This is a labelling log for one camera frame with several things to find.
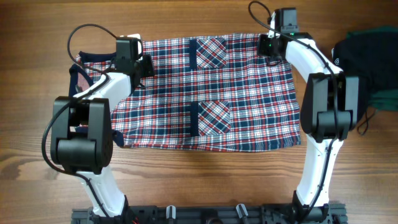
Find black camera cable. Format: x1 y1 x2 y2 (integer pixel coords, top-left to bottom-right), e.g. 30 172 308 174
40 23 147 218
248 0 340 222

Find left black camera cable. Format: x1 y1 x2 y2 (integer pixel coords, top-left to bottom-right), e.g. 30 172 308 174
40 23 147 218

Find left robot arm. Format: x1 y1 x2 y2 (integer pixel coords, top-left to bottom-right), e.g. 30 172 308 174
42 34 154 221

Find right black camera cable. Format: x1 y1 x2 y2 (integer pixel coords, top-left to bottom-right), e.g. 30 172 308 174
248 0 340 222

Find plaid sleeveless shirt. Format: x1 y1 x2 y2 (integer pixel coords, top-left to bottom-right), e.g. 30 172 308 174
68 32 302 153

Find black mesh shorts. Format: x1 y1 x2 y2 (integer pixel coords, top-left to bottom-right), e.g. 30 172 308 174
331 25 398 136

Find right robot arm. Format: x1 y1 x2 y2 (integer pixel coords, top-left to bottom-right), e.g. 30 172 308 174
259 7 359 222

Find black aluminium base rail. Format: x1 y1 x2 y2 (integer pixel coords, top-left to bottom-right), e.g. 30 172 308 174
71 203 348 224

